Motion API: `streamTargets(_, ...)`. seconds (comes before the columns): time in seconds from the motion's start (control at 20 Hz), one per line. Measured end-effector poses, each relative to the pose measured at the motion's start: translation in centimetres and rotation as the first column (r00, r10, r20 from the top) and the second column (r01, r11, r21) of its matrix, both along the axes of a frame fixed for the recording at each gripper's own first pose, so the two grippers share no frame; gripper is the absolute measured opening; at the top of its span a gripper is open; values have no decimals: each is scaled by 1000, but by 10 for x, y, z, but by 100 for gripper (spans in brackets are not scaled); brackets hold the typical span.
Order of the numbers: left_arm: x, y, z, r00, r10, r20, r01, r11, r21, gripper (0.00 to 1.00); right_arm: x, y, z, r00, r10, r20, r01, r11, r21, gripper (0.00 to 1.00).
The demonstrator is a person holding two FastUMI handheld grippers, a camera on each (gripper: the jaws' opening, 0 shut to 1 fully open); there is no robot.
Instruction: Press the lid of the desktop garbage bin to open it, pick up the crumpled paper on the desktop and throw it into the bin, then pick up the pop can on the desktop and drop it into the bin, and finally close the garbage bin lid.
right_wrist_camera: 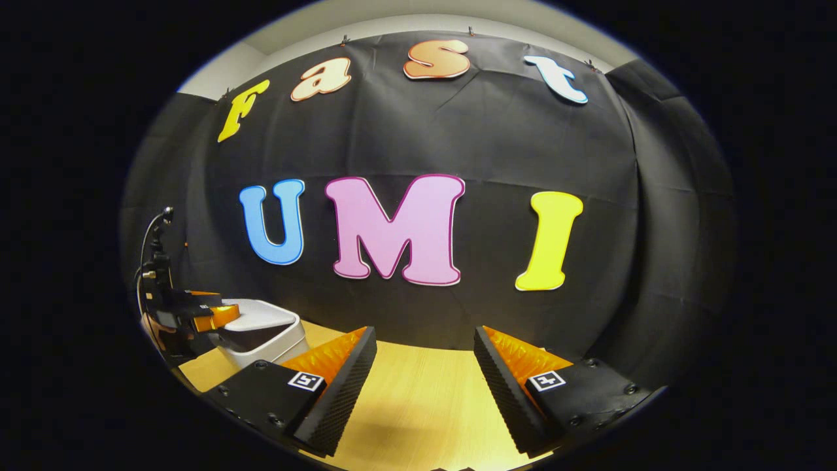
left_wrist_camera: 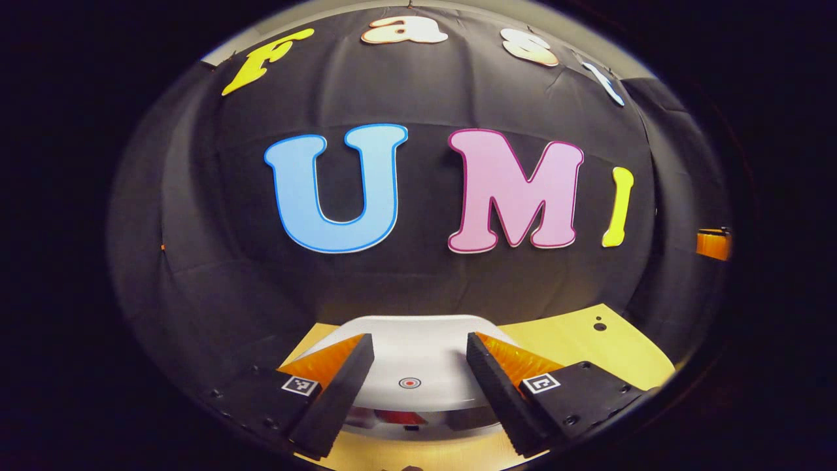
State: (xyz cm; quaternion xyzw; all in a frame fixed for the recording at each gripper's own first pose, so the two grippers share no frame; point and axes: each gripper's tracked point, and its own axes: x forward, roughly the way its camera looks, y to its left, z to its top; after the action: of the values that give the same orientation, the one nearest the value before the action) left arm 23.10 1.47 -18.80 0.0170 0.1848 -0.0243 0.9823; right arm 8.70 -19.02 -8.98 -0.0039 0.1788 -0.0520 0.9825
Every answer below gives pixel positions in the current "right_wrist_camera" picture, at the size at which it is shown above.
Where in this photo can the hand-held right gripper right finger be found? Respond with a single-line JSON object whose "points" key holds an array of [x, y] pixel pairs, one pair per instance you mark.
{"points": [[507, 392]]}

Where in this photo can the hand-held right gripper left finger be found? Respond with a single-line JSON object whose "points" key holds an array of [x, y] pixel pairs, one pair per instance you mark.
{"points": [[340, 392]]}

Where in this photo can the white desktop garbage bin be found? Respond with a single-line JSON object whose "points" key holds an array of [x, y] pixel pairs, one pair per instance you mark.
{"points": [[261, 333]]}

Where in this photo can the wooden desktop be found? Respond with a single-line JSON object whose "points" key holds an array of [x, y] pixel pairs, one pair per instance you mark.
{"points": [[418, 405]]}

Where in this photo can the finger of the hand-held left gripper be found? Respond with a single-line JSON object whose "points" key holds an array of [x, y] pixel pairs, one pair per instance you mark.
{"points": [[203, 299], [219, 317]]}

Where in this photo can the black backdrop cloth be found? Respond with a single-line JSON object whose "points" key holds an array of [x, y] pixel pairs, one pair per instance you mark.
{"points": [[458, 137]]}

